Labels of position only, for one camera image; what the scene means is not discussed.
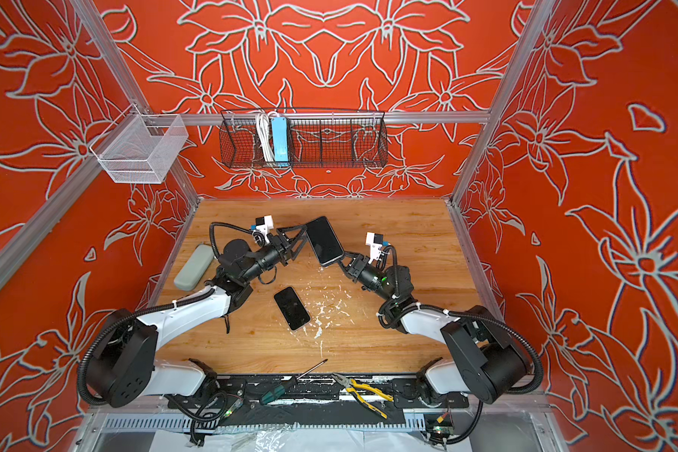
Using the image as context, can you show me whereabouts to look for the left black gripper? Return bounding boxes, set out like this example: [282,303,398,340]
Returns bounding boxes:
[240,227,307,287]

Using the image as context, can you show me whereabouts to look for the black phone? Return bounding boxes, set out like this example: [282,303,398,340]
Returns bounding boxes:
[306,216,345,267]
[273,287,311,331]

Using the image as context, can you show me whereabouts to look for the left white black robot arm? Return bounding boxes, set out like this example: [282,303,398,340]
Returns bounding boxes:
[76,224,307,408]

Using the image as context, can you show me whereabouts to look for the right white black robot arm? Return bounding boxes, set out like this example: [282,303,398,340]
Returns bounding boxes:
[338,245,544,404]

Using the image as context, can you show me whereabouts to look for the grey-green glasses case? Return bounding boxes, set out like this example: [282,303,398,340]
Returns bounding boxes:
[173,244,215,292]

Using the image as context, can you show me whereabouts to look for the light blue box in basket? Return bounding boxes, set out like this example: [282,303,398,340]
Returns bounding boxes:
[271,116,289,166]

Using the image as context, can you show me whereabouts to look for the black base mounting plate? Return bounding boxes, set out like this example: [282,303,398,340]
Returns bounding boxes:
[168,372,470,411]

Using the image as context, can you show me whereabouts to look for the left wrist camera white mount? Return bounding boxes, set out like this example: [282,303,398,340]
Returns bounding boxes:
[252,216,274,238]

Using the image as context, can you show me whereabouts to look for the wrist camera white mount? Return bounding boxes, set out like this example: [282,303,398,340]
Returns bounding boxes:
[252,216,274,238]
[365,232,385,264]

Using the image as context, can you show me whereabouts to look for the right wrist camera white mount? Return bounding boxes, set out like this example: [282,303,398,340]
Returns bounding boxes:
[365,232,385,264]

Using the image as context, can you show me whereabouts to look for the black wire wall basket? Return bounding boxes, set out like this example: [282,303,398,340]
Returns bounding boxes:
[218,108,389,170]

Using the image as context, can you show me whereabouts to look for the yellow handled pliers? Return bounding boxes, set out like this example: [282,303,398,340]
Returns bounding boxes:
[331,372,395,420]

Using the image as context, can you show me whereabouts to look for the white cable in basket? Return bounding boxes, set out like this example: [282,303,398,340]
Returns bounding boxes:
[255,111,275,165]

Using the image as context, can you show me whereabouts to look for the green handled screwdriver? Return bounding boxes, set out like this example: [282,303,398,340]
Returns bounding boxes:
[259,359,328,406]

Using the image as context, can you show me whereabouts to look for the white mesh wall basket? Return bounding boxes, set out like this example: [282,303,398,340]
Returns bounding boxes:
[90,114,188,185]

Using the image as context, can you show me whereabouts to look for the circuit board with wires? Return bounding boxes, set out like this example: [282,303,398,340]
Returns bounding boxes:
[426,412,455,446]

